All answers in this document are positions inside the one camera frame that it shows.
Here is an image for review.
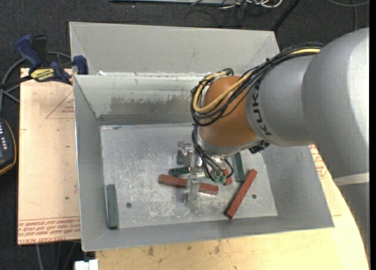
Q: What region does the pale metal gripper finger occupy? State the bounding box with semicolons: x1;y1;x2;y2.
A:
177;141;196;166
182;174;204;204

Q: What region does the dark green flat block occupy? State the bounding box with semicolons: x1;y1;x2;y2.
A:
105;184;119;229
234;153;246;183
169;166;190;177

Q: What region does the grey metal bin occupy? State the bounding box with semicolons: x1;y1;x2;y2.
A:
69;21;335;252

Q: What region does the brown cardboard board, red print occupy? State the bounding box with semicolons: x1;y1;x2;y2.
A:
17;67;343;246

